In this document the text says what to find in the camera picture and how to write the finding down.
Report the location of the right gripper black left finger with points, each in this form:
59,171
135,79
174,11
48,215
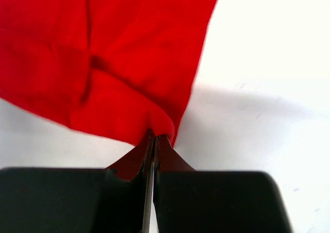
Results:
113,199

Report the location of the red t-shirt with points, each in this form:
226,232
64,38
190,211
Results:
112,68

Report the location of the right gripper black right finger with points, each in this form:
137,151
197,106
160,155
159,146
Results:
187,200

